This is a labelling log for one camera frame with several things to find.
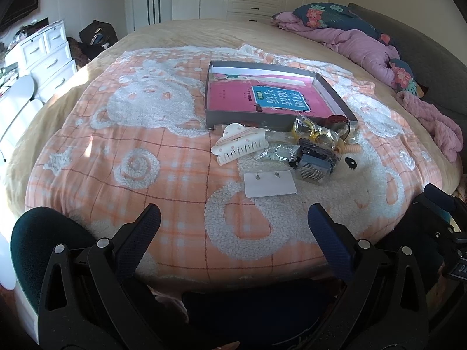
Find earrings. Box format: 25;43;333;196
243;171;298;198

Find pink quilt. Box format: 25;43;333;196
271;12;400;87

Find white door with hangers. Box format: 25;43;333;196
124;0;172;32

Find white drawer chest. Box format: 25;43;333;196
5;20;77;104

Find pink children's book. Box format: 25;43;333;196
207;73;332;117

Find blue box of pins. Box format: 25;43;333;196
289;138;341;184

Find cream hair claw clip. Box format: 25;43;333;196
210;123;269;166

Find beige bed cover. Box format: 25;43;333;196
5;19;463;217

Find floral dark blue pillow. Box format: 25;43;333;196
293;2;419;96

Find yellow rings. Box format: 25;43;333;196
290;114;341;146

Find black bag on floor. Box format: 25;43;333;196
78;20;118;60

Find grey cardboard box tray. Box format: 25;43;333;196
205;61;358;131

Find orange white plush blanket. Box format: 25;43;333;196
25;45;448;284

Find dark red wrist watch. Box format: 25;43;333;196
325;115;350;139

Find orange spiral hair tie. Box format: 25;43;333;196
337;142;363;156

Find white chair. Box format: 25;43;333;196
1;75;44;159

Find grey headboard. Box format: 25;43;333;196
348;2;466;116

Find silver bracelet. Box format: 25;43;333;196
255;142;301;163

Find pink knitted blanket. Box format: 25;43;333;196
396;91;464;163

